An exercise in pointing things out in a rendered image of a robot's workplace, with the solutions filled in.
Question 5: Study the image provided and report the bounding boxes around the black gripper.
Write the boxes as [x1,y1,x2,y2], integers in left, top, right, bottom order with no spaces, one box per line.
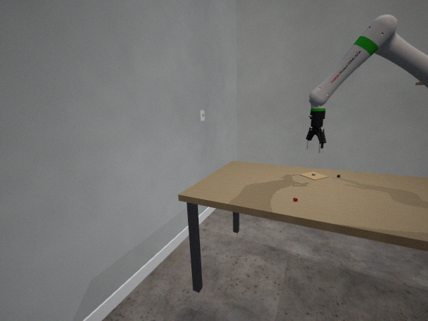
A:
[306,119,326,153]

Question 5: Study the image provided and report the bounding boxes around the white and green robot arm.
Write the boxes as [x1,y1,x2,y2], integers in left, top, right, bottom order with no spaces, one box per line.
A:
[309,15,428,120]

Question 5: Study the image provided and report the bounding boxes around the tan flat mat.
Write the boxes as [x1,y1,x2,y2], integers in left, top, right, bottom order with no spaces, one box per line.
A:
[300,172,328,180]

